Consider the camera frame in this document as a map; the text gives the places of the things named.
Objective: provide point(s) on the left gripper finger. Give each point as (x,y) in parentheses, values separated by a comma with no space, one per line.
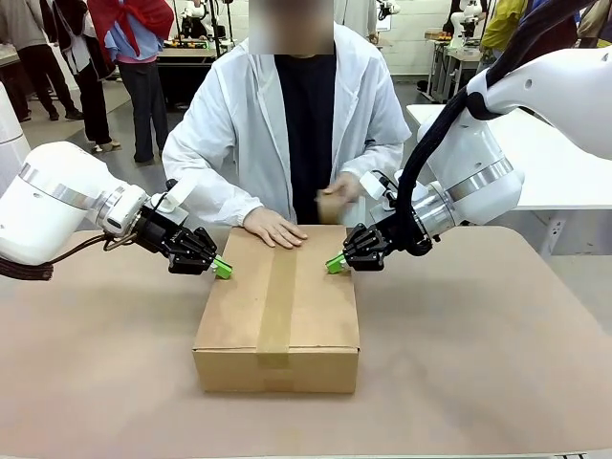
(203,241)
(189,263)

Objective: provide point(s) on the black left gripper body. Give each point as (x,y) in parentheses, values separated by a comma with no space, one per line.
(160,232)

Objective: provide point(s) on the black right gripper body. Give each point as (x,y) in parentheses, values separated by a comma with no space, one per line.
(389,236)

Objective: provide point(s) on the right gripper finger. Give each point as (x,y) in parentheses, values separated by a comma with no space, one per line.
(365,239)
(368,263)

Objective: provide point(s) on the brown packing tape roll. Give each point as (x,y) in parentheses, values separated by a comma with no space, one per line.
(332,208)

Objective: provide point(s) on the brown cardboard box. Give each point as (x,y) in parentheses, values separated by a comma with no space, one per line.
(229,311)

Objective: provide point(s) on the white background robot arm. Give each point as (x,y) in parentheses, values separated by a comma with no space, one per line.
(464,19)

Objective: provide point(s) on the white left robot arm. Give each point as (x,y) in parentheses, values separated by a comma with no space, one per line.
(48,205)

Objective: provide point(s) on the person's right forearm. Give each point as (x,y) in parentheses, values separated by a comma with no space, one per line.
(210,201)

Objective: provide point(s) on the person's left forearm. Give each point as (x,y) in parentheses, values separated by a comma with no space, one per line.
(382,153)

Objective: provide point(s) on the person's left hand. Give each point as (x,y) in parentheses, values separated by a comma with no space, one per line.
(354,189)

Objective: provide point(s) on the person's right hand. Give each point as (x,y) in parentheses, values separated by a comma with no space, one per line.
(275,229)

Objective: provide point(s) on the brown tape strip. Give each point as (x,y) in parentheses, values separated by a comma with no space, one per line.
(278,306)

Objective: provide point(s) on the person in white lab coat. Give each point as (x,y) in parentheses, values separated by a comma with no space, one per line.
(239,119)

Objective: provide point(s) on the bystander with red scarf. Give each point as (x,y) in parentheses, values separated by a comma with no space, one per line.
(143,95)

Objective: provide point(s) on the bystander in black and white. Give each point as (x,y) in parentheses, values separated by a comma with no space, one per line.
(95,95)

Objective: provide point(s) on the large white table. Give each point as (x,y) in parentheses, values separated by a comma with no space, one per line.
(564,191)

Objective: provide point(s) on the bystander in grey top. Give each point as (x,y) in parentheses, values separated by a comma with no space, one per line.
(33,72)

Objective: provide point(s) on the bystander in white coat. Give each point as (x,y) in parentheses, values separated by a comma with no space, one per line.
(356,14)

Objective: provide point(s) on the bystander in yellow jacket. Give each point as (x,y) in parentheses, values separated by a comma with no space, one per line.
(502,24)

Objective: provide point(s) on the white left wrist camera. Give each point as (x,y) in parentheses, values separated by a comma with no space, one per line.
(174,196)

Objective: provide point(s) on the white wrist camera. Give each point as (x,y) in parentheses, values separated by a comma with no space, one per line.
(373,186)
(174,196)

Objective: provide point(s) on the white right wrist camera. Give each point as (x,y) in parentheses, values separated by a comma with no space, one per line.
(373,186)

